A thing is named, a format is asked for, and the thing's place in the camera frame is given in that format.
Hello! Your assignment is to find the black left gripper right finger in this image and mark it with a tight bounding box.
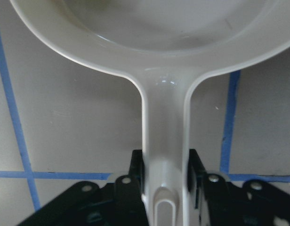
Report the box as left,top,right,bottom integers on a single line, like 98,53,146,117
187,149,290,226

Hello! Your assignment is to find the beige plastic dustpan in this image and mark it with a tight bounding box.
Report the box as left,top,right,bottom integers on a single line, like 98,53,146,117
11,0,290,226

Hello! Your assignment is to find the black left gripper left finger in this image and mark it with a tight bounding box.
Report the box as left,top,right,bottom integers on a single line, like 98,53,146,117
20,150,149,226

